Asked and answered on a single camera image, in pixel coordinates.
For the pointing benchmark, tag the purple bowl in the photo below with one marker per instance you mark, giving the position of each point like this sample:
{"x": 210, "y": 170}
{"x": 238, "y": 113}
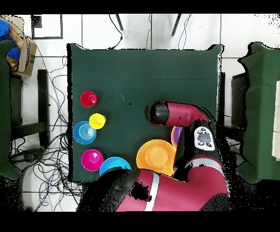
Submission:
{"x": 177, "y": 133}

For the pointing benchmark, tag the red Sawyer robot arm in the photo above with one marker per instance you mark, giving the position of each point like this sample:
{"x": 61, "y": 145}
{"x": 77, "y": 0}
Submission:
{"x": 175, "y": 192}

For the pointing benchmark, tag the yellow cup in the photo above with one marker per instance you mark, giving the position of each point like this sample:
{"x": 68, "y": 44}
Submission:
{"x": 97, "y": 121}

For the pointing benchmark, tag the dark green tablecloth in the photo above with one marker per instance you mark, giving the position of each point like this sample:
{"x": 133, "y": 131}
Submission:
{"x": 131, "y": 72}

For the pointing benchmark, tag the deep blue bowl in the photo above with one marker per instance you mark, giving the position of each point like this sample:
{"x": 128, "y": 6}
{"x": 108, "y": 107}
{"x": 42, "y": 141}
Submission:
{"x": 114, "y": 163}

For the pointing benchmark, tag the red cup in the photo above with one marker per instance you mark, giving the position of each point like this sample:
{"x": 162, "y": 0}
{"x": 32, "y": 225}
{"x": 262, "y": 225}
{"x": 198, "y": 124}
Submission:
{"x": 87, "y": 99}

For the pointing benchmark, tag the shallow blue bowl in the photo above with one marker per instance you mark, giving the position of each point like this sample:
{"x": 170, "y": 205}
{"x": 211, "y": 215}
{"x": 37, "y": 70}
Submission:
{"x": 84, "y": 136}

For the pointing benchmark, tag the small pink bowl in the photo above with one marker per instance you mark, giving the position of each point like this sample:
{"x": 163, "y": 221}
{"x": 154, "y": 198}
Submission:
{"x": 91, "y": 160}

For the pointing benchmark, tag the black tripod leg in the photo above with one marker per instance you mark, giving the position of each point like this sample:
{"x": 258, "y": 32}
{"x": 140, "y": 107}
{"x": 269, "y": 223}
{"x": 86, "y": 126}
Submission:
{"x": 119, "y": 21}
{"x": 176, "y": 25}

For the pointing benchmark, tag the black bench stand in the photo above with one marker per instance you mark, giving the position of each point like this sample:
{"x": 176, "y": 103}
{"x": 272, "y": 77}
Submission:
{"x": 42, "y": 98}

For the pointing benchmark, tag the green cloth covered table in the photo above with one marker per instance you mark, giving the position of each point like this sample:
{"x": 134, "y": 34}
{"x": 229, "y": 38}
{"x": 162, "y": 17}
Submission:
{"x": 4, "y": 109}
{"x": 262, "y": 98}

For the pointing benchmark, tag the cardboard box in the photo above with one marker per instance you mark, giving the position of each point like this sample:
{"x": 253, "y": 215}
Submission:
{"x": 27, "y": 57}

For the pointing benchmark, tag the white board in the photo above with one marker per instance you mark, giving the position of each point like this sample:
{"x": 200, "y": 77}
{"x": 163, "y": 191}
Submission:
{"x": 276, "y": 120}

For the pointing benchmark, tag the blue bag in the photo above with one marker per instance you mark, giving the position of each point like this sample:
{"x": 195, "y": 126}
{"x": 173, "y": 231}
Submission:
{"x": 4, "y": 30}

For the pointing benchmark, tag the black pedestal foot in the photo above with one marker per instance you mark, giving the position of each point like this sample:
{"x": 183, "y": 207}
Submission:
{"x": 28, "y": 156}

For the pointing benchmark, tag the black square floor frame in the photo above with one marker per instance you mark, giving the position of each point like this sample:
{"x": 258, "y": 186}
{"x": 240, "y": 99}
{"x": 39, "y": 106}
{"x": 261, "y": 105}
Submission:
{"x": 47, "y": 37}

